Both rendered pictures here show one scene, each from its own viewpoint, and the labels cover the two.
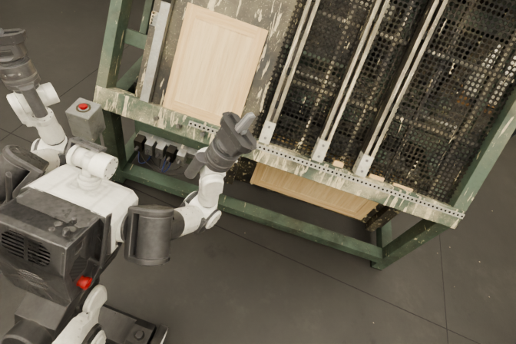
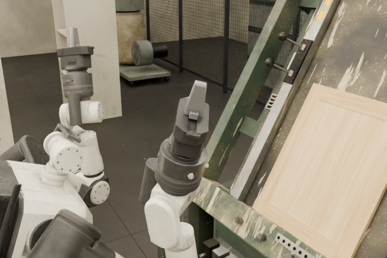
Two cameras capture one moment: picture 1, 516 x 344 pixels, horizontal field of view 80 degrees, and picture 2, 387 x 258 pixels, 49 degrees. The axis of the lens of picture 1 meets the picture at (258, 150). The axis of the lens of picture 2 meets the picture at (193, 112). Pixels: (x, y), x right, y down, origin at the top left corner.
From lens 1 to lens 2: 0.63 m
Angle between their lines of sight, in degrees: 54
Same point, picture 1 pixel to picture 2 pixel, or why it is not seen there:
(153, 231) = (50, 236)
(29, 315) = not seen: outside the picture
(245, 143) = (185, 125)
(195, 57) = (308, 148)
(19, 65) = (76, 73)
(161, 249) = not seen: outside the picture
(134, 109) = (220, 205)
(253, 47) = not seen: outside the picture
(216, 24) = (342, 106)
